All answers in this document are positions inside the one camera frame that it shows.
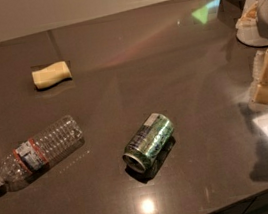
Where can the clear plastic water bottle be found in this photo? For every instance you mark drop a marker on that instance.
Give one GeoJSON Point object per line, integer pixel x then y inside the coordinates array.
{"type": "Point", "coordinates": [45, 149]}

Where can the yellow sponge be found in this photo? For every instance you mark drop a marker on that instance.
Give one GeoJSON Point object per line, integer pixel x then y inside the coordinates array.
{"type": "Point", "coordinates": [51, 75]}

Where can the green soda can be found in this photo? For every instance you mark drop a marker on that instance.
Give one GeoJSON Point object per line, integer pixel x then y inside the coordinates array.
{"type": "Point", "coordinates": [146, 144]}

